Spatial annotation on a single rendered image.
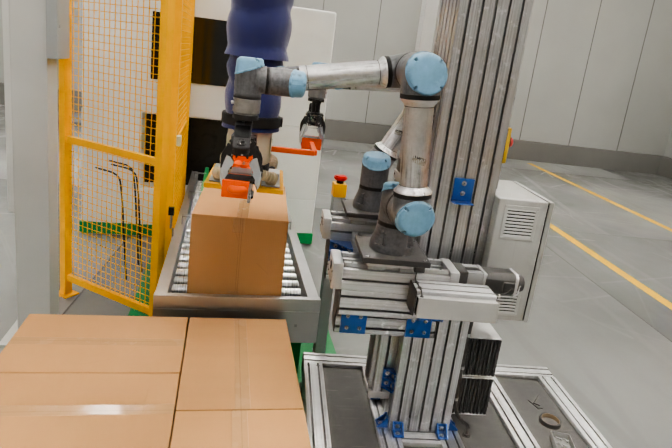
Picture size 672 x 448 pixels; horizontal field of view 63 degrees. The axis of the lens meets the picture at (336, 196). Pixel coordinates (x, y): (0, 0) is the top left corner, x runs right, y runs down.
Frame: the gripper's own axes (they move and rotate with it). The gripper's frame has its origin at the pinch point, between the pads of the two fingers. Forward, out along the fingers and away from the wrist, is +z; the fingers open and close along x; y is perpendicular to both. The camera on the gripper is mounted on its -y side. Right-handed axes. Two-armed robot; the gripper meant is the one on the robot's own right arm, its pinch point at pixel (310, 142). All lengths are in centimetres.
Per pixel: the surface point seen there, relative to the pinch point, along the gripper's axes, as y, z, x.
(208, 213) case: 21, 31, -41
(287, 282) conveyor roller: -6, 71, -3
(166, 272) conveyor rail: 3, 66, -59
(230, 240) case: 23, 41, -31
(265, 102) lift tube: 39.4, -19.4, -21.3
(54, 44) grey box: -31, -28, -120
